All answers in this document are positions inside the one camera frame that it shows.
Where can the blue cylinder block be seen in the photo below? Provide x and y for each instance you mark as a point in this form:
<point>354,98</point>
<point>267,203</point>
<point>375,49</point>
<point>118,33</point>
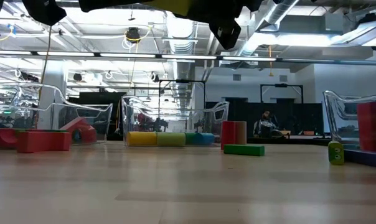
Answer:
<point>205,139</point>

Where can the clear plastic bin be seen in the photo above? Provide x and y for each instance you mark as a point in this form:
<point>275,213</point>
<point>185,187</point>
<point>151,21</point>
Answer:
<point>91,124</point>
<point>337,118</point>
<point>135,115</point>

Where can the blue arch block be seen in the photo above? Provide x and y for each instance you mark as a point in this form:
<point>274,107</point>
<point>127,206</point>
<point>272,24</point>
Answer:
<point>76,136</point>

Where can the black screen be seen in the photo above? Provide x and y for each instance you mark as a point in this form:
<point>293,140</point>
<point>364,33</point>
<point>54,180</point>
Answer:
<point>102,99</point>

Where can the silver ceiling duct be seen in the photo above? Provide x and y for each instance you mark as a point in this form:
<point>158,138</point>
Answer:
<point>181,46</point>
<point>278,12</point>

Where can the red long block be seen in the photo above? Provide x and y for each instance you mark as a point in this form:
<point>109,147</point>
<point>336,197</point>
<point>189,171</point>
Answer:
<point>371,127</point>

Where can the black frame stand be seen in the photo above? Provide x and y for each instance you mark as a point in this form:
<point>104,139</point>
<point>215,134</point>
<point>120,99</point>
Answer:
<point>281,85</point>
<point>181,81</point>

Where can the red cylinder block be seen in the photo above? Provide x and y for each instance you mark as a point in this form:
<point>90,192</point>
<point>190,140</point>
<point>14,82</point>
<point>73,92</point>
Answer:
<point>228,133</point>

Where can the yellow cylinder block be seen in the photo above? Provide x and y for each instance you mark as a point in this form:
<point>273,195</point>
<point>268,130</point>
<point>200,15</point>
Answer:
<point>141,139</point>

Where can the person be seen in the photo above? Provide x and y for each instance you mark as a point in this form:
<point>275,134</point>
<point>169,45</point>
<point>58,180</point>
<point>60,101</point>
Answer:
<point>265,124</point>

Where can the ceiling light strip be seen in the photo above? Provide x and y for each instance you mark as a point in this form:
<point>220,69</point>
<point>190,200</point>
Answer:
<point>129,55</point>

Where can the purple long block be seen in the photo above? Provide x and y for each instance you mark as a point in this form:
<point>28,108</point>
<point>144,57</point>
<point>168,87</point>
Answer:
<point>367,158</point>

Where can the tan cylinder block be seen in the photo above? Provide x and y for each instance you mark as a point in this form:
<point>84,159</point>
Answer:
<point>241,133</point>

